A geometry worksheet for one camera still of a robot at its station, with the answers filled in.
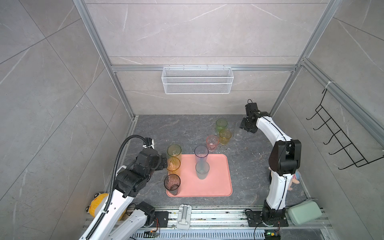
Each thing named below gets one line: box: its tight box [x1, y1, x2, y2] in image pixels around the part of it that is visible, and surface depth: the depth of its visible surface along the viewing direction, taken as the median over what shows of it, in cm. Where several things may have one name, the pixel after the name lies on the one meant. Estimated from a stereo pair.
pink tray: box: [166, 153, 233, 198], surface depth 89 cm
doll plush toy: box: [288, 169, 301, 191], surface depth 82 cm
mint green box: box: [288, 199, 322, 226], surface depth 76 cm
